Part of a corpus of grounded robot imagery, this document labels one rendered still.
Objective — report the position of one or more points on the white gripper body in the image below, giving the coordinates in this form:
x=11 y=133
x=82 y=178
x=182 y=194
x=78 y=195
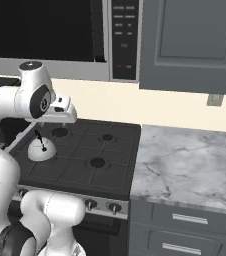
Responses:
x=60 y=116

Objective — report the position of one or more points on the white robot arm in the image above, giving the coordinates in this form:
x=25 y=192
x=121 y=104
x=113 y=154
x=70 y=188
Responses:
x=1 y=180

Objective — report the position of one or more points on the black gas stove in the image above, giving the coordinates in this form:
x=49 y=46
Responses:
x=85 y=156

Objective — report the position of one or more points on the black stove knob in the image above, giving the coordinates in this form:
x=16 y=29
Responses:
x=91 y=204
x=115 y=208
x=22 y=192

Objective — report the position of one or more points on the silver microwave oven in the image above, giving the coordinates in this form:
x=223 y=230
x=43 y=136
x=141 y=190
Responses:
x=85 y=71

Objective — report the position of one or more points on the black microwave door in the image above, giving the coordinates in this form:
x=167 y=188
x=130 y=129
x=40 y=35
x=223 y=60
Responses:
x=41 y=30

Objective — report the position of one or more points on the black oven door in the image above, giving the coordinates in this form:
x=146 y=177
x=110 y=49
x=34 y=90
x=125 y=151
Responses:
x=101 y=238

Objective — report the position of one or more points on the grey cupboard door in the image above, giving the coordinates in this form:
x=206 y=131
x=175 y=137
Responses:
x=191 y=40

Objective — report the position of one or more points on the grey drawer front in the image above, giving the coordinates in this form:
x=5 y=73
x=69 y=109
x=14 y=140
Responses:
x=191 y=208
x=155 y=243

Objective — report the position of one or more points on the grey wall socket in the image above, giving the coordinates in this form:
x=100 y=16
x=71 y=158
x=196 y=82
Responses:
x=215 y=100

